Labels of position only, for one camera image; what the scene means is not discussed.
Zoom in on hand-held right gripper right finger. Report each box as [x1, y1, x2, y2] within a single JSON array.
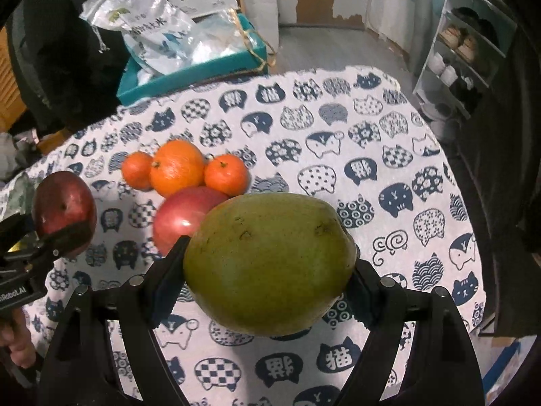
[[335, 259, 485, 406]]

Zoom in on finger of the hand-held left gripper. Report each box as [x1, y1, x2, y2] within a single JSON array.
[[40, 221, 94, 258], [0, 213, 37, 252]]

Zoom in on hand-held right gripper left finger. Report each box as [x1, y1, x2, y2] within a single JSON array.
[[39, 235, 192, 406]]

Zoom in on dark red apple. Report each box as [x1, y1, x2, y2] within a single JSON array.
[[31, 171, 98, 258]]

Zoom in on green mango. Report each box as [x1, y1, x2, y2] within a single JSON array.
[[183, 192, 359, 338]]

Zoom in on large orange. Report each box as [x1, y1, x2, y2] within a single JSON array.
[[149, 139, 206, 198]]

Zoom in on small tangerine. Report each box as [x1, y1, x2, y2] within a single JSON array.
[[122, 151, 155, 191], [204, 154, 250, 197]]

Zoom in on person's left hand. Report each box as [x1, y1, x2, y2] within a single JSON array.
[[0, 309, 39, 368]]

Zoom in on green glass plate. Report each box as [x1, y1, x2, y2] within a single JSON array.
[[0, 173, 39, 221]]

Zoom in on pile of clothes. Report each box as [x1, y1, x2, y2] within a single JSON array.
[[0, 133, 39, 178]]

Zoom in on black hooded coat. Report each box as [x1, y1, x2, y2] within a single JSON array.
[[0, 0, 127, 136]]

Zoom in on teal cardboard box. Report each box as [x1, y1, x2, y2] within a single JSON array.
[[116, 12, 271, 106]]

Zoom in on cat print tablecloth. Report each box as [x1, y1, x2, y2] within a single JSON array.
[[0, 65, 487, 406]]

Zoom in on dark brown coat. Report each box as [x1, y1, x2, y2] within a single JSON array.
[[448, 0, 541, 339]]

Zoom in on white printed rice bag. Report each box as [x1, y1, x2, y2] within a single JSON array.
[[79, 0, 199, 77]]

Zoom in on white shoe rack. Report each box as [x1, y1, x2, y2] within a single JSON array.
[[412, 0, 518, 123]]

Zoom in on clear plastic bag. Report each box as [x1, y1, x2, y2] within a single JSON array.
[[186, 10, 263, 68]]

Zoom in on white foam boxes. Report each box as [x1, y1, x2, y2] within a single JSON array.
[[241, 0, 280, 49]]

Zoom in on yellow string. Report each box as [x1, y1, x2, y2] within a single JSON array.
[[230, 8, 277, 72]]

